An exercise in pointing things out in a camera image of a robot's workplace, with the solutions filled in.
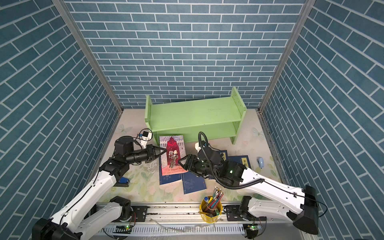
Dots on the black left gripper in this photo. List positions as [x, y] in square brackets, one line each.
[151, 153]

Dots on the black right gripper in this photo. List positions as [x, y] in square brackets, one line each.
[190, 164]

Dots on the red pink Hamlet book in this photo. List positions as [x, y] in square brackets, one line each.
[175, 151]

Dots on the blue book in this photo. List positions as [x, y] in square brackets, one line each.
[244, 160]
[192, 183]
[169, 178]
[223, 154]

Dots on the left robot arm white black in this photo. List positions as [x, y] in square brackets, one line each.
[71, 222]

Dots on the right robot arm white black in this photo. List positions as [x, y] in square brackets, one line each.
[299, 205]

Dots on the yellow pen cup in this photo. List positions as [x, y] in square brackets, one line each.
[210, 209]

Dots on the blue stapler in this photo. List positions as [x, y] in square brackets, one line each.
[123, 182]

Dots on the green wooden shelf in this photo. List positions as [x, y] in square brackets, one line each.
[218, 118]

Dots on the light blue small mouse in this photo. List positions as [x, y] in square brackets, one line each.
[261, 163]

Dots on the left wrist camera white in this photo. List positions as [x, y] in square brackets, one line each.
[145, 136]

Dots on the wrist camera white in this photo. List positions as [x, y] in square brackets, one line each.
[145, 136]
[198, 146]

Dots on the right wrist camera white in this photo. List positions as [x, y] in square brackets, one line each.
[198, 146]

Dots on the aluminium corner post left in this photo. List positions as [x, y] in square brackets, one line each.
[75, 31]

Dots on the aluminium corner post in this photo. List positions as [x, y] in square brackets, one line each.
[75, 31]
[307, 7]

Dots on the aluminium corner post right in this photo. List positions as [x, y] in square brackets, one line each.
[307, 7]

